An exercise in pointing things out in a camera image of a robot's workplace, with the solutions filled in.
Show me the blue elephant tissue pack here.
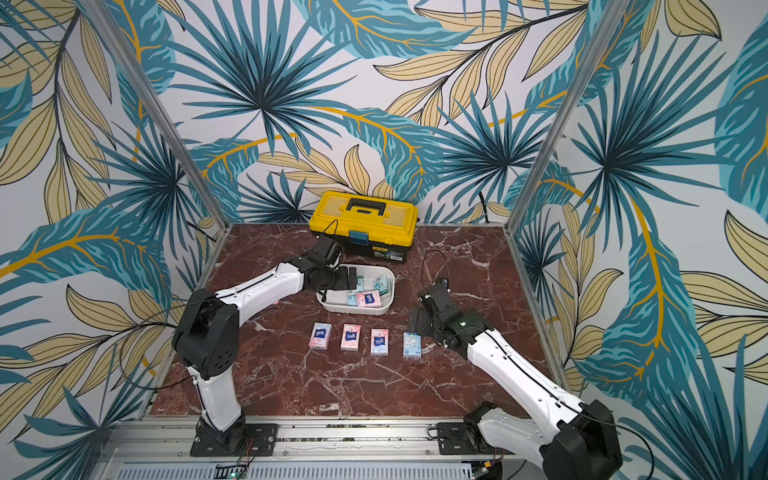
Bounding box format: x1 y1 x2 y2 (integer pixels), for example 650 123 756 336
403 332 422 358

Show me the white plastic storage box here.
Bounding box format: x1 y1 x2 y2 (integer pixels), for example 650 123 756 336
316 264 395 316

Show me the pink Tempo tissue pack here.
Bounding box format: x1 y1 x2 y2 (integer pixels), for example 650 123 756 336
340 324 362 351
370 329 390 356
308 322 332 350

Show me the teal cartoon tissue pack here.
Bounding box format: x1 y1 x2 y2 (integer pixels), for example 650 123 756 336
347 276 366 307

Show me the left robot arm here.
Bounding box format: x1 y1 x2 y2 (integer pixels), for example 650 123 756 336
172 235 358 443

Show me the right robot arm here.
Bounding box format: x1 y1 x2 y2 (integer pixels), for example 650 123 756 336
415 283 623 479

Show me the pink Tempo pack in box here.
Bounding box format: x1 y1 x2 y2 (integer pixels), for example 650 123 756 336
354 290 383 308

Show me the green white tissue pack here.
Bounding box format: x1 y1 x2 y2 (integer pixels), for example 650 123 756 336
374 275 392 297

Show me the yellow black toolbox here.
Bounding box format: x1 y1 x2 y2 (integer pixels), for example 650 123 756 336
309 192 418 263

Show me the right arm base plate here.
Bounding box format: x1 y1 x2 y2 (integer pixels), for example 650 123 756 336
434 422 495 456

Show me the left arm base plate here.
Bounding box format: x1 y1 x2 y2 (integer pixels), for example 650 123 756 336
190 420 279 457

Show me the aluminium front rail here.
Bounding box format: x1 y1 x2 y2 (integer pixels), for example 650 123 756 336
91 416 484 479

